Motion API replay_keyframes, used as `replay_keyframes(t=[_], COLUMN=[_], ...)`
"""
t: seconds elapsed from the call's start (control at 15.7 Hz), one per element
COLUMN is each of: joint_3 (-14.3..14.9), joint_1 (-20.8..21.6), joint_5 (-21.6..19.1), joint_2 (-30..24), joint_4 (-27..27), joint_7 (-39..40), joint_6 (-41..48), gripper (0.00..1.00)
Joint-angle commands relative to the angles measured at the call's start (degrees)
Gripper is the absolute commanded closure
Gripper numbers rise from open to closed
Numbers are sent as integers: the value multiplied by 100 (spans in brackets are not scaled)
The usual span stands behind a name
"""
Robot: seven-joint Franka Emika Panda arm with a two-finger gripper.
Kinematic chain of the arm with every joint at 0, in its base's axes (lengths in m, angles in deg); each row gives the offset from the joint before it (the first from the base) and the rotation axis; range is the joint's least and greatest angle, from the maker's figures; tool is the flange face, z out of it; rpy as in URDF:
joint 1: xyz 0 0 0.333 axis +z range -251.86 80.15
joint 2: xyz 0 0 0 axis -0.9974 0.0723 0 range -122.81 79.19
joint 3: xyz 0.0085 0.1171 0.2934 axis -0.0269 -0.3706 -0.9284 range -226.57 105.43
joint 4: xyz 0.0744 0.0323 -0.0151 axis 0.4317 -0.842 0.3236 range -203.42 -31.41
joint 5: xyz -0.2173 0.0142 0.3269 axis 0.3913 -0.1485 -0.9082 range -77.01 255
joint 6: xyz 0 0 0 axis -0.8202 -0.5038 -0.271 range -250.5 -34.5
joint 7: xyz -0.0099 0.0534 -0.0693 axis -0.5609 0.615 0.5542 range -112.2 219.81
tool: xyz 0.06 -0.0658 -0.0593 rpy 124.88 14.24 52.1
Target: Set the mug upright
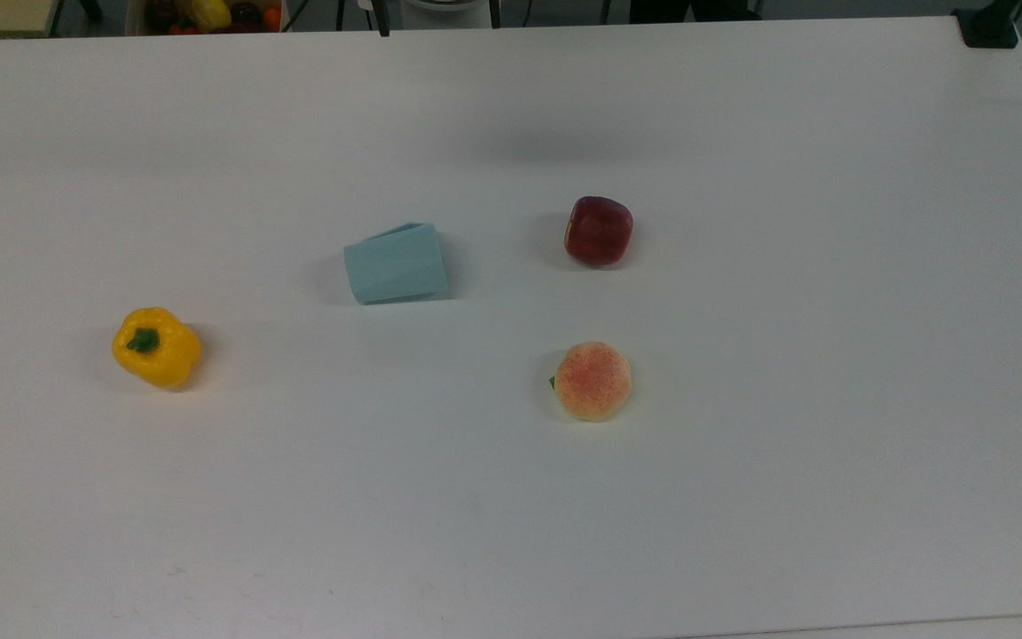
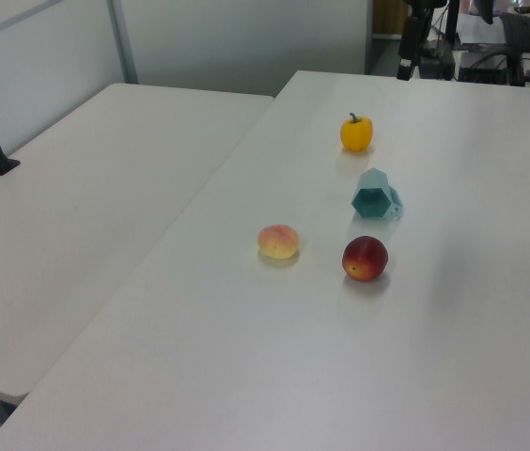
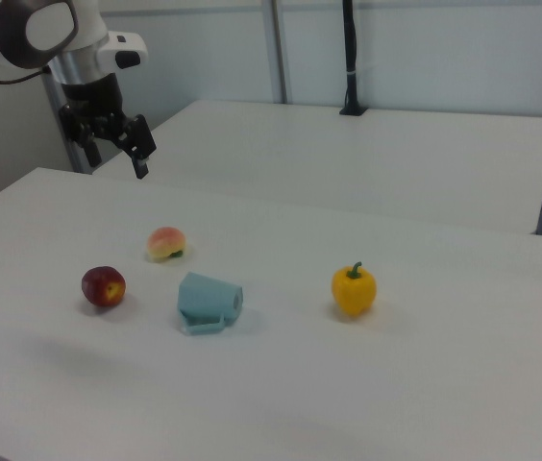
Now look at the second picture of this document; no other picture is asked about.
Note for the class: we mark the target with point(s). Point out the teal hexagonal mug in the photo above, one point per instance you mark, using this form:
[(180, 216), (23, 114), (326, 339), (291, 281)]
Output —
[(372, 203)]

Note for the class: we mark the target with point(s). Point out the pale pink yellow peach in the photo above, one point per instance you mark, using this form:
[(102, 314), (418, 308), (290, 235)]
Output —
[(277, 241)]

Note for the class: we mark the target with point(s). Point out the dark red apple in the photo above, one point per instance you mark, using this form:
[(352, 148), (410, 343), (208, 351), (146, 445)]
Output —
[(364, 258)]

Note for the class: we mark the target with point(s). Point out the yellow bell pepper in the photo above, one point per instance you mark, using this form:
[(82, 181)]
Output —
[(356, 134)]

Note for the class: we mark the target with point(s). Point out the white side table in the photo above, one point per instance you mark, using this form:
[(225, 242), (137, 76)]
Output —
[(82, 211)]

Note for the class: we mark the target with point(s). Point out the black pole with white band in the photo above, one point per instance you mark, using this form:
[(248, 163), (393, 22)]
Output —
[(412, 40)]

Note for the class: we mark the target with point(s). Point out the black computer box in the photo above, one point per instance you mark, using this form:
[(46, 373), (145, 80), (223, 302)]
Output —
[(488, 66)]

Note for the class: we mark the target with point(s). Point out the black keyboard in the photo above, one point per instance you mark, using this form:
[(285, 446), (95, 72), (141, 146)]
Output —
[(520, 31)]

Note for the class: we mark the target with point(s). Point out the grey partition frame post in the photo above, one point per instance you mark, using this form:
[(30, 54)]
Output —
[(123, 42)]

